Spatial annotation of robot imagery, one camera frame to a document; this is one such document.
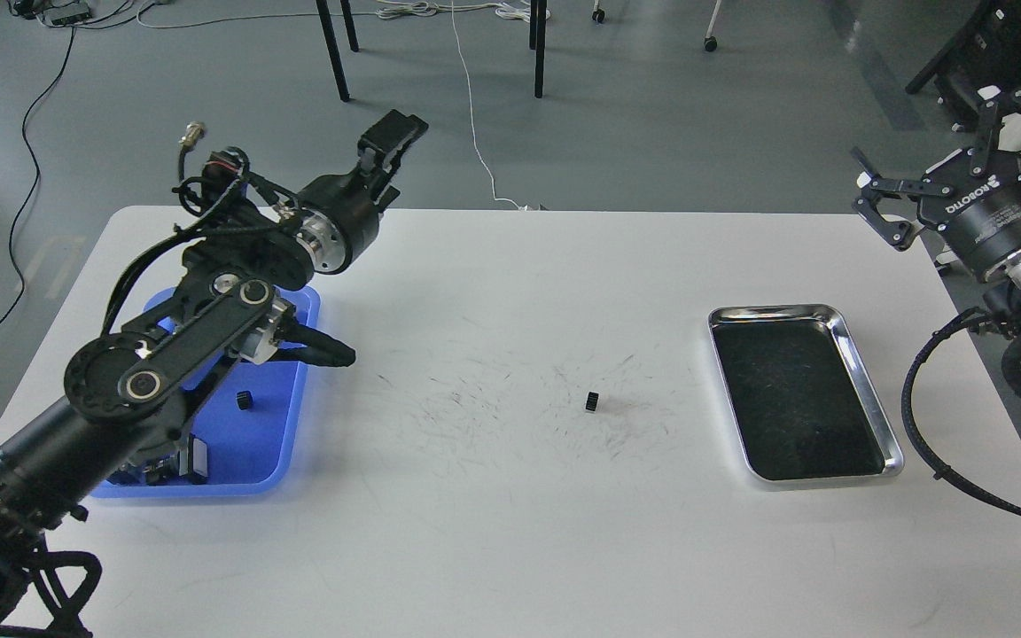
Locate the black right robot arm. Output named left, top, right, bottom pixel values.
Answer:
left=850, top=86, right=1021, bottom=397

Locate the black table leg right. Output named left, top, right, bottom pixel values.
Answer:
left=528, top=0, right=549, bottom=98

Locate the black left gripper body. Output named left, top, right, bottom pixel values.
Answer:
left=296, top=173, right=385, bottom=275

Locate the white floor cable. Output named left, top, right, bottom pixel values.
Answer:
left=378, top=0, right=551, bottom=212

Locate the silver metal tray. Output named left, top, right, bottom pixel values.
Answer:
left=706, top=304, right=905, bottom=489

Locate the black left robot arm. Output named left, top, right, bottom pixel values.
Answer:
left=0, top=110, right=428, bottom=637

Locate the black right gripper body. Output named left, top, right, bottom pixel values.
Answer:
left=918, top=150, right=1021, bottom=283

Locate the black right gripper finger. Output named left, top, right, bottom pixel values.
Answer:
left=850, top=146, right=932, bottom=252
left=998, top=113, right=1021, bottom=152

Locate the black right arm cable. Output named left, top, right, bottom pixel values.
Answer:
left=902, top=307, right=1021, bottom=538

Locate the blue plastic tray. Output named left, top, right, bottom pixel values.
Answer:
left=90, top=284, right=322, bottom=499

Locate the black table leg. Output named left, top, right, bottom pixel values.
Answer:
left=528, top=0, right=549, bottom=98
left=315, top=0, right=360, bottom=104

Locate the black floor cable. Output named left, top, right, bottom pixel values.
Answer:
left=0, top=0, right=157, bottom=400

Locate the black cabinet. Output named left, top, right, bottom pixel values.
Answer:
left=905, top=1, right=1021, bottom=132

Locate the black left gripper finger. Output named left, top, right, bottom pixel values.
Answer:
left=369, top=146, right=409, bottom=209
left=358, top=110, right=429, bottom=169

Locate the black table leg left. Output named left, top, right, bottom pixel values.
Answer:
left=315, top=0, right=360, bottom=104

